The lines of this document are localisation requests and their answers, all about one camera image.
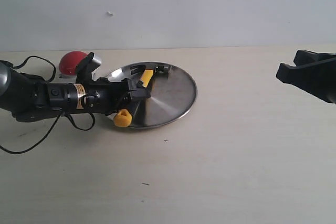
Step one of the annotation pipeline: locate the red dome push button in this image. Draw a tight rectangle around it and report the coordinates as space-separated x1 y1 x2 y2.
58 51 88 82

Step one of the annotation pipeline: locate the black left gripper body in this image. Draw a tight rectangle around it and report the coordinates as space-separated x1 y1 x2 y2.
35 78 131 116

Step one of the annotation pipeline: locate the round silver metal plate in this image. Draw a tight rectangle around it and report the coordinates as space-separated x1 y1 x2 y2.
106 61 197 129

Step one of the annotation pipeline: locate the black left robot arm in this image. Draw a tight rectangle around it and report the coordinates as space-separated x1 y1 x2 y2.
1 59 150 122

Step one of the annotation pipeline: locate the black left camera cable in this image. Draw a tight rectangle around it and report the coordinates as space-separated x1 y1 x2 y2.
0 55 97 154

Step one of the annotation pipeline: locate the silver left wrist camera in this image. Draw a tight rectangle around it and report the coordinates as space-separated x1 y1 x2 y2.
75 52 102 84

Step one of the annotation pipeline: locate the yellow black claw hammer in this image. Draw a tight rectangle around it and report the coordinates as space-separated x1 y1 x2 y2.
113 62 171 127

